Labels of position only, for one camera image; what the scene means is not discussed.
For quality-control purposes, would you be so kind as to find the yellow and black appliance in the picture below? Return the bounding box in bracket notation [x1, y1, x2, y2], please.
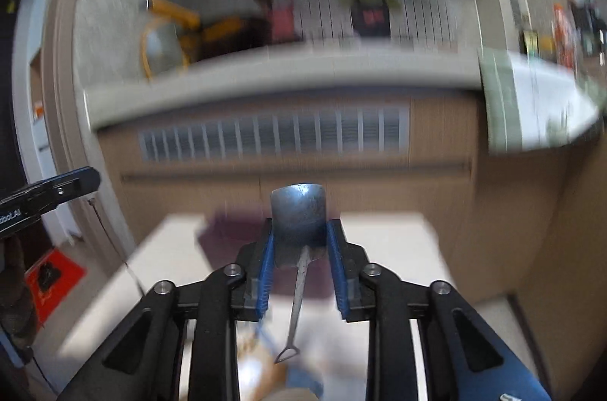
[140, 0, 247, 79]

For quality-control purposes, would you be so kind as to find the person's left hand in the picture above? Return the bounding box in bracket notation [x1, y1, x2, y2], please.
[0, 236, 39, 351]

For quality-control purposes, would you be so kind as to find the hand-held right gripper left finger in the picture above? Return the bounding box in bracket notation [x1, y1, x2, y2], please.
[59, 218, 276, 401]

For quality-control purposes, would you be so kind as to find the thin black cable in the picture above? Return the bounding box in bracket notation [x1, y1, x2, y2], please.
[88, 197, 148, 295]

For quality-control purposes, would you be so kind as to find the orange bottle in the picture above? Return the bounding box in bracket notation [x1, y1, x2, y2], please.
[552, 3, 576, 66]

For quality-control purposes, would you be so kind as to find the red floor mat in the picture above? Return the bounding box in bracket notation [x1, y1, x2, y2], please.
[24, 252, 88, 326]

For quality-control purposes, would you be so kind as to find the small metal spatula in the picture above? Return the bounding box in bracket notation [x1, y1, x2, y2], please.
[270, 183, 329, 365]

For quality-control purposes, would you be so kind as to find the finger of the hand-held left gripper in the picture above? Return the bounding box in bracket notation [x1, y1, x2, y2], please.
[28, 166, 101, 212]

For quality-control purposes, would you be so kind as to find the tall black device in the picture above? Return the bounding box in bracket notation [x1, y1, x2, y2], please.
[0, 0, 24, 193]

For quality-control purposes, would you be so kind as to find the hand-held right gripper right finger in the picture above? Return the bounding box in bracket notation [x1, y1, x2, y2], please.
[326, 218, 553, 401]

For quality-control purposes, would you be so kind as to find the grey vent grille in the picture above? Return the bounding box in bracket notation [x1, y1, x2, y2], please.
[137, 107, 411, 165]

